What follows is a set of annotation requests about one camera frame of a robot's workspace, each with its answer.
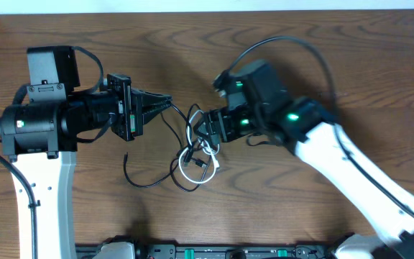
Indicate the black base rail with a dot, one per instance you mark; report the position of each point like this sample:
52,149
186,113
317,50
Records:
171,249

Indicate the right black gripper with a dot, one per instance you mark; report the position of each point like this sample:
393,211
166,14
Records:
223,115

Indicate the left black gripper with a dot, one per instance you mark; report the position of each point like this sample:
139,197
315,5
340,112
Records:
136,101

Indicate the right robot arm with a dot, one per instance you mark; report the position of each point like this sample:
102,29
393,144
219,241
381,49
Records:
258,103

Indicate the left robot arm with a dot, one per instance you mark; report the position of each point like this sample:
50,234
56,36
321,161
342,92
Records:
40,133

